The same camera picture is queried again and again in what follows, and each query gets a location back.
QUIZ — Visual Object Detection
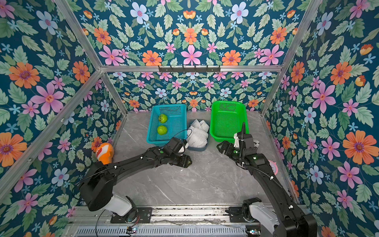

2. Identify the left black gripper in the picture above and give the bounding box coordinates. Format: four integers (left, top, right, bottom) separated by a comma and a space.
167, 153, 194, 167

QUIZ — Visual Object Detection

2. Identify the white foam net sleeve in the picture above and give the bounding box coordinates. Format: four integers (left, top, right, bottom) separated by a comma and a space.
187, 126, 208, 140

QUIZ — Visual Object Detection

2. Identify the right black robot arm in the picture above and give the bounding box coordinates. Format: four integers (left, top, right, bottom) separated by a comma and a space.
217, 132, 317, 237

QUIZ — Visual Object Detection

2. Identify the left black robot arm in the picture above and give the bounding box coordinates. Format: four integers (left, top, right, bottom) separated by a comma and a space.
79, 137, 192, 216

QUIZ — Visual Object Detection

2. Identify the green custard apple middle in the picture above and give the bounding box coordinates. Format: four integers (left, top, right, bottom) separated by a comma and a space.
157, 125, 168, 136

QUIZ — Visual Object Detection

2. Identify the green custard apple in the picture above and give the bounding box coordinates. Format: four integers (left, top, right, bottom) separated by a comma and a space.
158, 114, 168, 124
157, 125, 168, 136

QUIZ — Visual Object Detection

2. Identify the grey foam net tray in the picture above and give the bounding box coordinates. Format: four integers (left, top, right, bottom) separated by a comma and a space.
186, 119, 210, 151

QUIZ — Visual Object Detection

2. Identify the green custard apple back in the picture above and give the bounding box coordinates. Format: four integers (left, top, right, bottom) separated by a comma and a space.
158, 114, 168, 124

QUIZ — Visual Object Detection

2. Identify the white foam net back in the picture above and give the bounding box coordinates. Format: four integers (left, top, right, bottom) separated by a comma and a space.
190, 119, 210, 133

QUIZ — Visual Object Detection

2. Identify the teal plastic basket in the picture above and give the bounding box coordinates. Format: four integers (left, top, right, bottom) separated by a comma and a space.
146, 104, 188, 146

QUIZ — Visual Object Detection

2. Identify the green plastic basket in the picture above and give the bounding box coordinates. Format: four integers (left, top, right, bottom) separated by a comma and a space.
210, 101, 249, 143

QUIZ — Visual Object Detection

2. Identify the pink alarm clock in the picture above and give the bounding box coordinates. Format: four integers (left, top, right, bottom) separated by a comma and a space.
269, 160, 278, 175

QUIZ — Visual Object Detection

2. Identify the orange clownfish plush toy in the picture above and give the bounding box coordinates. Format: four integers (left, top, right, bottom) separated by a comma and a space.
96, 143, 114, 165

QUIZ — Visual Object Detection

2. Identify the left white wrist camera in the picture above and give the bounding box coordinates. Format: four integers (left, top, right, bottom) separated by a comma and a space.
178, 139, 189, 154

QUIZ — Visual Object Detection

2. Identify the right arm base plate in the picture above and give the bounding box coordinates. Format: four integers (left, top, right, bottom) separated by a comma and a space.
225, 206, 259, 223

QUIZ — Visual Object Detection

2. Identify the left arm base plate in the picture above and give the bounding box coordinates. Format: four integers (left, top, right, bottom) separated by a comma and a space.
110, 207, 153, 224

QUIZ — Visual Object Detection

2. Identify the black hook rail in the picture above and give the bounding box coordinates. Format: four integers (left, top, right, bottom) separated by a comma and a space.
158, 66, 221, 73

